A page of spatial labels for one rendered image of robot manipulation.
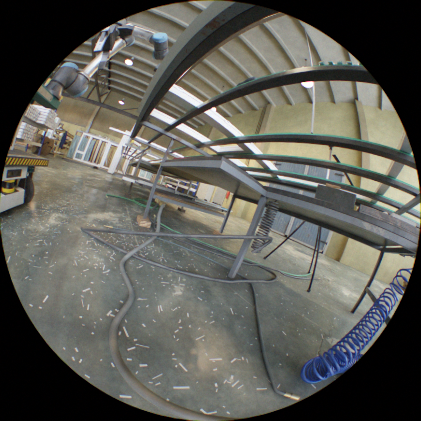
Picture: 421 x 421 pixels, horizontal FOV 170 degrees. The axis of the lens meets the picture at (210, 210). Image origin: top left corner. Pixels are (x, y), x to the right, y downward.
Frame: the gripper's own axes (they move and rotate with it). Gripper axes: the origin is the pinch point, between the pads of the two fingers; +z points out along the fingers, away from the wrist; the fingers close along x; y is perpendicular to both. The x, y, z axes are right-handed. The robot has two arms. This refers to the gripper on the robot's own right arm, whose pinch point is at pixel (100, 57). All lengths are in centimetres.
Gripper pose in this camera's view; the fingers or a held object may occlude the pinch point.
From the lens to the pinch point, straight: 68.2
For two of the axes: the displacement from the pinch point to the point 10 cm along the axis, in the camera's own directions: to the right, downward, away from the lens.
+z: -0.8, 9.1, 4.1
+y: -8.4, 1.6, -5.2
